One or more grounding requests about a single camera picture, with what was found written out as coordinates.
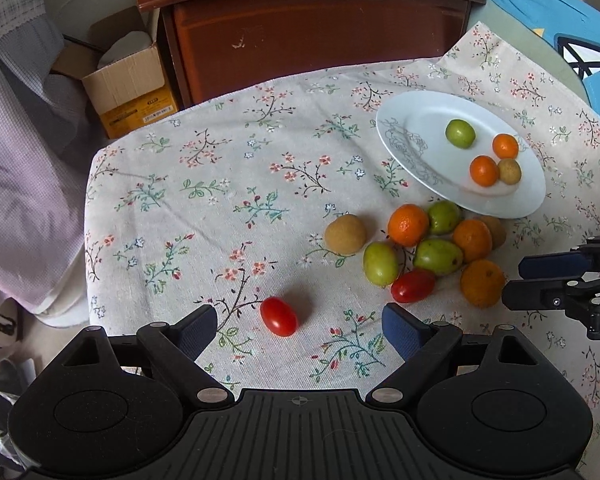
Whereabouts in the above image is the red cherry tomato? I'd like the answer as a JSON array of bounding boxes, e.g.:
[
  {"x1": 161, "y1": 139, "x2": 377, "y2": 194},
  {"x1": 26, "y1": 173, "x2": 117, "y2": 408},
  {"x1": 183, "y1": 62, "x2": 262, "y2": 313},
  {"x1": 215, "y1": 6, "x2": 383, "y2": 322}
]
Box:
[
  {"x1": 391, "y1": 269, "x2": 437, "y2": 304},
  {"x1": 260, "y1": 297, "x2": 299, "y2": 337}
]

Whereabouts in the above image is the large orange mandarin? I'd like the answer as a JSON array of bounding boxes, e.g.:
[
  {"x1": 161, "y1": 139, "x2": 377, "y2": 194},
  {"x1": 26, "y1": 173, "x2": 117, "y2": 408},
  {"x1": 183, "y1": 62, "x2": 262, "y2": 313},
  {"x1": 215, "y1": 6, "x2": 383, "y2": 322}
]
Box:
[{"x1": 460, "y1": 259, "x2": 506, "y2": 309}]

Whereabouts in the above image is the white plate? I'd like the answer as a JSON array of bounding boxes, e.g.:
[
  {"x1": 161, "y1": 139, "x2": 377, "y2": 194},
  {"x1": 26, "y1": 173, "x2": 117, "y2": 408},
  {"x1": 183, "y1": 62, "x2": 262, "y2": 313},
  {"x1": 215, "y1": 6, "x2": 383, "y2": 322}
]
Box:
[{"x1": 376, "y1": 90, "x2": 546, "y2": 219}]

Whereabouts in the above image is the green jujube top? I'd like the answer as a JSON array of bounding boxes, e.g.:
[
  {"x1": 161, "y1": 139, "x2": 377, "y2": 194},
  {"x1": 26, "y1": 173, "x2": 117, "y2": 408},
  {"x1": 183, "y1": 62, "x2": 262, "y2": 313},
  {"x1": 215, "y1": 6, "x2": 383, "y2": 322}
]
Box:
[{"x1": 427, "y1": 200, "x2": 463, "y2": 236}]

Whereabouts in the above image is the cardboard box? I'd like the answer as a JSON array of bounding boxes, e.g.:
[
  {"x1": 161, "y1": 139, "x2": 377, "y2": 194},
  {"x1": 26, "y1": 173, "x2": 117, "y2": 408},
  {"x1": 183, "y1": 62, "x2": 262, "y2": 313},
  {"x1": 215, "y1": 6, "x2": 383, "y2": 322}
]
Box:
[{"x1": 52, "y1": 6, "x2": 178, "y2": 139}]

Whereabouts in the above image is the floral tablecloth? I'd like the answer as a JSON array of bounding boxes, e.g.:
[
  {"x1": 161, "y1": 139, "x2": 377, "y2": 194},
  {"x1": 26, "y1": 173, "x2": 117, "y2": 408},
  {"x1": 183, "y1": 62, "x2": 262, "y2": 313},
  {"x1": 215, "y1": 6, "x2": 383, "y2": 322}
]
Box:
[{"x1": 82, "y1": 20, "x2": 600, "y2": 476}]

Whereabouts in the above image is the orange mandarin front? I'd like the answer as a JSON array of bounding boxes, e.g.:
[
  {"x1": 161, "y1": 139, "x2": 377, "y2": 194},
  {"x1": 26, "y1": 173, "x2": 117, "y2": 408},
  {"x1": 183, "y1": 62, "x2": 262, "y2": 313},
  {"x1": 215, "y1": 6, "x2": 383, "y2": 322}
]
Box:
[{"x1": 492, "y1": 133, "x2": 519, "y2": 159}]

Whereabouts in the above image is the wooden cabinet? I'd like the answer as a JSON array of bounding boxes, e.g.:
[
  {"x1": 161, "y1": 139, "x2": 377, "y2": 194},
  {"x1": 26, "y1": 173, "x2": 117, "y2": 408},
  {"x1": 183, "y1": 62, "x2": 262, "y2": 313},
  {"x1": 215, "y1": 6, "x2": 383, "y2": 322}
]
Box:
[{"x1": 136, "y1": 0, "x2": 486, "y2": 106}]

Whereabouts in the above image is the small green jujube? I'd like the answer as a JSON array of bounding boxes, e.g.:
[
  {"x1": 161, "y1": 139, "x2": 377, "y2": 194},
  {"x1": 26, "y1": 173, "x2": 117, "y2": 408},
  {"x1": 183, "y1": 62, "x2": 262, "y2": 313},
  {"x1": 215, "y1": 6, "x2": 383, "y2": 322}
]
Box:
[{"x1": 363, "y1": 242, "x2": 400, "y2": 287}]

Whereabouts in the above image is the checked grey cloth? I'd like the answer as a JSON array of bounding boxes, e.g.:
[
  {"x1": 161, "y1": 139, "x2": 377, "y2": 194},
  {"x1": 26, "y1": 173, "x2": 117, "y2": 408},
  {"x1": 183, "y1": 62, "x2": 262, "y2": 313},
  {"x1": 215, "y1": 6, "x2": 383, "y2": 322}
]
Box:
[{"x1": 0, "y1": 0, "x2": 102, "y2": 328}]

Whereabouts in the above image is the green jujube front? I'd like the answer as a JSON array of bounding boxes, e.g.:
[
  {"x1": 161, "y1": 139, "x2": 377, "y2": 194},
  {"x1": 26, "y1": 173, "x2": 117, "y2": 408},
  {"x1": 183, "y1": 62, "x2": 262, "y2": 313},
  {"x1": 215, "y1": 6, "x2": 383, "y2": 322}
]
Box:
[{"x1": 445, "y1": 119, "x2": 476, "y2": 150}]

